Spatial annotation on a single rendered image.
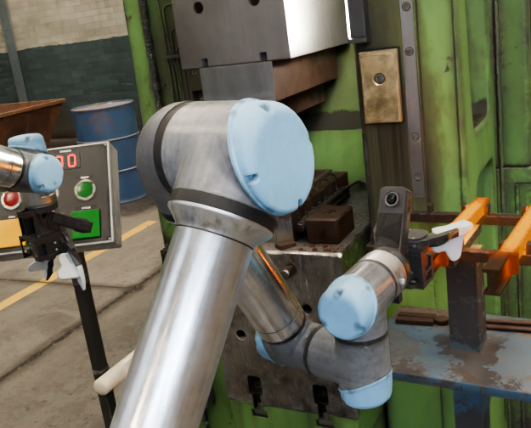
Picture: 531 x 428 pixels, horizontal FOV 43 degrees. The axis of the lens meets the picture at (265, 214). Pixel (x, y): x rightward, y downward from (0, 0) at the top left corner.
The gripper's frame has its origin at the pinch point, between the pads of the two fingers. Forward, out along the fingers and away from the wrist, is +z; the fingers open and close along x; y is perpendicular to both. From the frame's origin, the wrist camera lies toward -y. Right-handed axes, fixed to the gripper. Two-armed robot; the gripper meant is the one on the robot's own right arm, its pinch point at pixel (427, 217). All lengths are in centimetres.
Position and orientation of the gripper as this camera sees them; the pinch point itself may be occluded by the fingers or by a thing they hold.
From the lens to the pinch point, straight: 119.4
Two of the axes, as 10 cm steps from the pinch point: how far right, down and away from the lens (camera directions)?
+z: 5.2, -3.0, 8.0
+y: 1.3, 9.5, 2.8
